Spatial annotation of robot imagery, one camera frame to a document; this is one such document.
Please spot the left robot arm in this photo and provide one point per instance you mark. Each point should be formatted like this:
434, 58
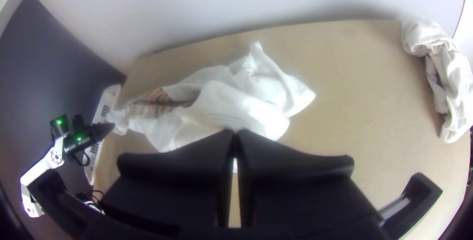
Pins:
44, 166

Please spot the white t-shirt with orange print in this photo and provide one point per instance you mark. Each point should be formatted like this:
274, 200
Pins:
229, 99

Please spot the white laundry basket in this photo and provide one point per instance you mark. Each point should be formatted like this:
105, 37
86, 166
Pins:
107, 99

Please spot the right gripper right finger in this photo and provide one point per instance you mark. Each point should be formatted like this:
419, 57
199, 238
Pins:
295, 192

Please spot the white garment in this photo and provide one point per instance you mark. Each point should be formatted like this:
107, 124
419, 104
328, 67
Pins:
451, 70

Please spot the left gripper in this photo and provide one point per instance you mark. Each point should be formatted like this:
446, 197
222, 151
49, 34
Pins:
92, 136

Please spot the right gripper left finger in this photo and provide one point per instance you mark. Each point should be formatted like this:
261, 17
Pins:
173, 188

